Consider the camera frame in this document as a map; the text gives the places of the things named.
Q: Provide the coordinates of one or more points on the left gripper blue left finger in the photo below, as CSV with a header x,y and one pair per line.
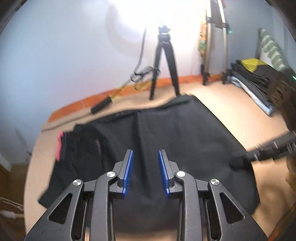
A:
x,y
120,185

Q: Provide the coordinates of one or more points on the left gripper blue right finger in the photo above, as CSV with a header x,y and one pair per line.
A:
x,y
168,169

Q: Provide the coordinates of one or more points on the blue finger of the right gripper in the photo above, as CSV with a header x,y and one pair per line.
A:
x,y
282,146

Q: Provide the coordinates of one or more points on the black pants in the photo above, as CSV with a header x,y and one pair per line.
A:
x,y
189,133

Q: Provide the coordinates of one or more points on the black mesh folded garment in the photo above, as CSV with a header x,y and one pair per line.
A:
x,y
252,88

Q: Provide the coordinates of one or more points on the black yellow folded garment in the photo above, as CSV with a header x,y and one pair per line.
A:
x,y
250,64

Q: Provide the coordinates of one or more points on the light blue folded garment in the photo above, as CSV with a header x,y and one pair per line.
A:
x,y
266,108

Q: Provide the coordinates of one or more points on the green white patterned pillow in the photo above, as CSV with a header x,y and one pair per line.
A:
x,y
270,52

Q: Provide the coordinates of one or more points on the colourful scarf on tripod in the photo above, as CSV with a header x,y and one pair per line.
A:
x,y
218,18

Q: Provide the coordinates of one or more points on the tall grey tripod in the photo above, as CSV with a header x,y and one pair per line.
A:
x,y
217,46

